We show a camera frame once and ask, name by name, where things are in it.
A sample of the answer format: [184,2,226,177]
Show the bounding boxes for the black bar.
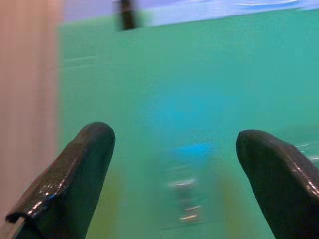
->
[116,0,141,31]

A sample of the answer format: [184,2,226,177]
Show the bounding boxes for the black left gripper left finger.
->
[5,121,116,239]

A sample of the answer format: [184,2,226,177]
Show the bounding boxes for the keys with blue tag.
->
[166,141,215,225]

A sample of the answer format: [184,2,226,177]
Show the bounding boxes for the green mat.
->
[57,8,319,239]

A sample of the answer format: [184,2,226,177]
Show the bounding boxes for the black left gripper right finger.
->
[235,129,319,239]

